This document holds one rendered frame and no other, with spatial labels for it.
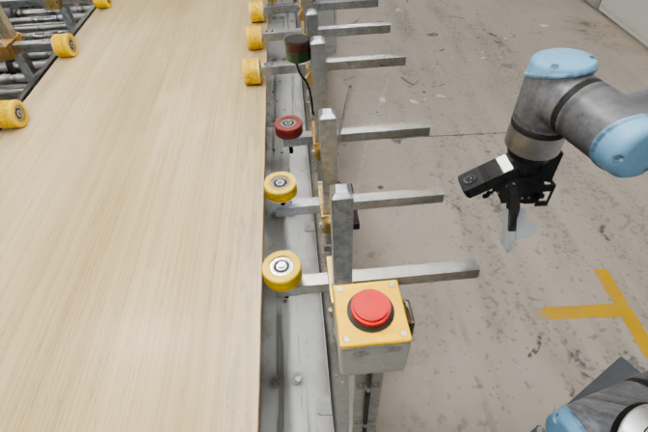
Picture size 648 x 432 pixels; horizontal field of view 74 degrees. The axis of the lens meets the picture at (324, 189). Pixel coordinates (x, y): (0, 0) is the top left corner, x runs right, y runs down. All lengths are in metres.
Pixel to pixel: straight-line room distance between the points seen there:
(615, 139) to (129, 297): 0.84
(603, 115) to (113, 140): 1.15
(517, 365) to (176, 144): 1.44
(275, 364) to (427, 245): 1.20
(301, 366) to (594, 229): 1.74
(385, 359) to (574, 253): 1.89
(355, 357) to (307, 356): 0.64
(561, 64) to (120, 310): 0.85
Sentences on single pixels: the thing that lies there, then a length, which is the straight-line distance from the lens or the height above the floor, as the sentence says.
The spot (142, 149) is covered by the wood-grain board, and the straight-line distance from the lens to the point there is 1.27.
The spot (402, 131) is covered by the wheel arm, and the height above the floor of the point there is 0.85.
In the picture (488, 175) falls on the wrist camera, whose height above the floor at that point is 1.08.
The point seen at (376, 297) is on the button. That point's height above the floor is 1.23.
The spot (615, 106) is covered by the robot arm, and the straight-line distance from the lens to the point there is 0.68.
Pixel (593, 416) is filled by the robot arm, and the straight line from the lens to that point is 0.90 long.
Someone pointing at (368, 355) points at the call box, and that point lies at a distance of 0.46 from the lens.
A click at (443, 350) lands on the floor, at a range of 1.83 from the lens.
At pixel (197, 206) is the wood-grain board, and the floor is 0.90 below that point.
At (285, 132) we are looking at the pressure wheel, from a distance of 1.22.
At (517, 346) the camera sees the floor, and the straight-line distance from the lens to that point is 1.92.
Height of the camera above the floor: 1.61
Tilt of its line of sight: 44 degrees down
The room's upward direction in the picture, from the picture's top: 3 degrees counter-clockwise
